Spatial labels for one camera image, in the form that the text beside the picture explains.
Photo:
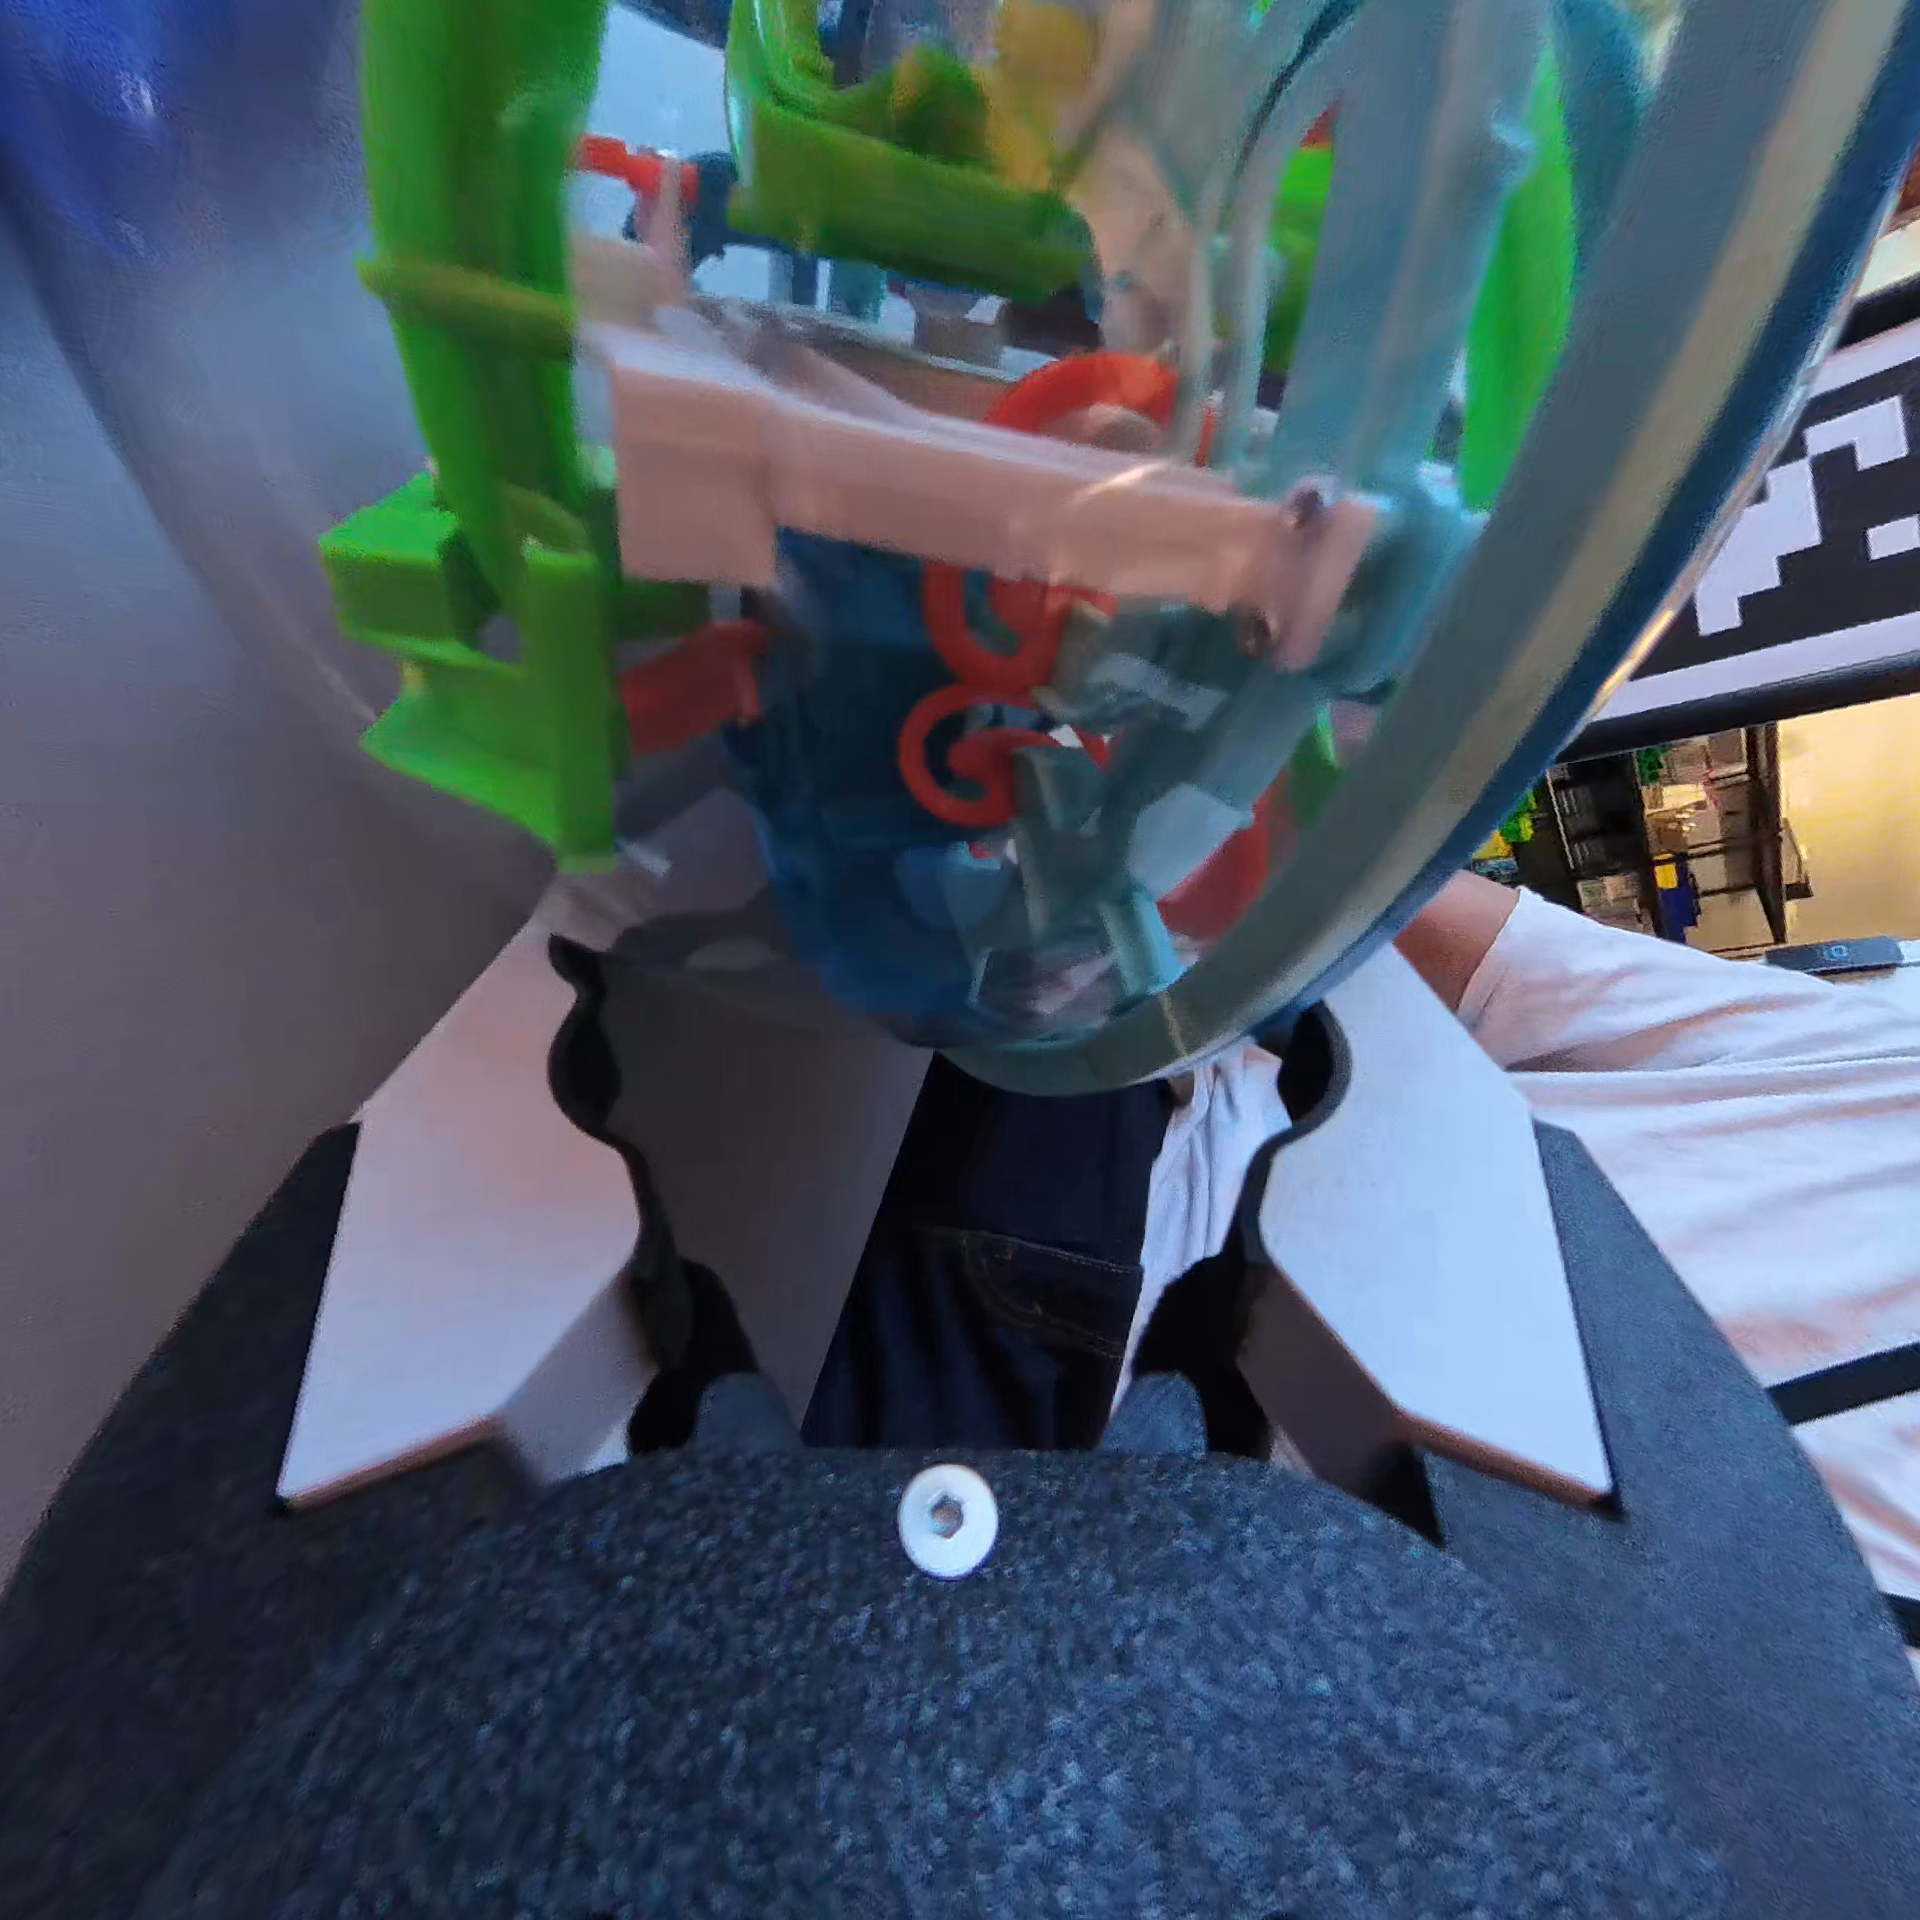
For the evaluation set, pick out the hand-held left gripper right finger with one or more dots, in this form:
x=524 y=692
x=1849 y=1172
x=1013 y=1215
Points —
x=1424 y=1243

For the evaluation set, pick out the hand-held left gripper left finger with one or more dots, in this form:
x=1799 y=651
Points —
x=465 y=1243

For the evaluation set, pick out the clear plastic maze ball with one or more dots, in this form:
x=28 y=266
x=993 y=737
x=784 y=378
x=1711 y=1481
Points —
x=973 y=523

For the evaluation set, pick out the dark blue trousers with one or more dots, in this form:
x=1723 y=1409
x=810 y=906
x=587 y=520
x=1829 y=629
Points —
x=989 y=1276

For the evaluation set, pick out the storage shelf with boxes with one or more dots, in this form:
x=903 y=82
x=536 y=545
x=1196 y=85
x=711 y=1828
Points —
x=1651 y=840

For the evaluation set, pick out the framed marker sign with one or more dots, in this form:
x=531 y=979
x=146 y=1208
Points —
x=1799 y=523

